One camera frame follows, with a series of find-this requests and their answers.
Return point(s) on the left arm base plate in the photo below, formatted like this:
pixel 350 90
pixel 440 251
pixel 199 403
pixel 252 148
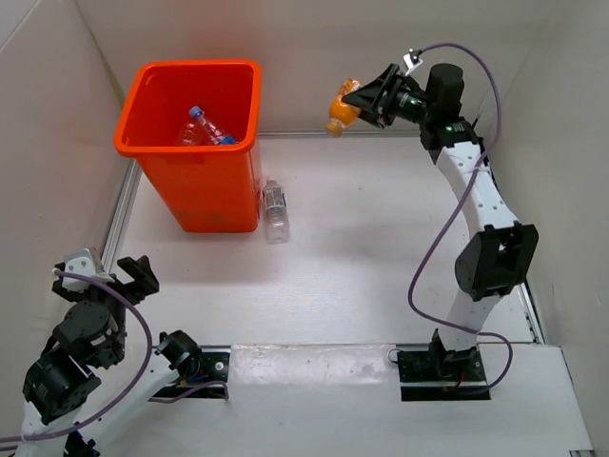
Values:
pixel 205 382

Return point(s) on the orange juice bottle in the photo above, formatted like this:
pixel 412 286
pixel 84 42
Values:
pixel 342 115

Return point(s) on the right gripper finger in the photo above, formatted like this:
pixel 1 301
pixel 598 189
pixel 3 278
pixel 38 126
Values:
pixel 377 120
pixel 378 96

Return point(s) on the blue label water bottle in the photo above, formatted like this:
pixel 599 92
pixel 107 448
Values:
pixel 209 133

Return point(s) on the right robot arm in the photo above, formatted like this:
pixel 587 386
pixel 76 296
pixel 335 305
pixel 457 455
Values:
pixel 500 248

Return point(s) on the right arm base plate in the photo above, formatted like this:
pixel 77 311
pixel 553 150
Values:
pixel 420 381

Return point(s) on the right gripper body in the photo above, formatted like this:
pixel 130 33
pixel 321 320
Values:
pixel 409 106

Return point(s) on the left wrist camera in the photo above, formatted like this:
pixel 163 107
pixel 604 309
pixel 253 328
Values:
pixel 84 262

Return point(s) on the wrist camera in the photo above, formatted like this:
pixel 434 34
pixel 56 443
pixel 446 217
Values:
pixel 412 60
pixel 84 262

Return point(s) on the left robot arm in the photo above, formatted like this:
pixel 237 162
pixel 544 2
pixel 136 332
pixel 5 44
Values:
pixel 56 387

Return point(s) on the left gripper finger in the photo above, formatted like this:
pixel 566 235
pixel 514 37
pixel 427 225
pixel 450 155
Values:
pixel 67 295
pixel 143 280

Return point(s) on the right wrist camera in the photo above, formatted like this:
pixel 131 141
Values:
pixel 412 60

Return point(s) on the orange plastic bin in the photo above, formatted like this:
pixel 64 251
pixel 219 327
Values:
pixel 207 189

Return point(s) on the clear bottle white label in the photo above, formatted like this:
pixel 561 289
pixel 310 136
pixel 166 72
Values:
pixel 277 229

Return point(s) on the clear bottle white cap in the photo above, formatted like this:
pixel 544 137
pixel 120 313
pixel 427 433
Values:
pixel 189 135

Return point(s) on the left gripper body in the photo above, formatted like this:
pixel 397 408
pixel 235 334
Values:
pixel 120 341

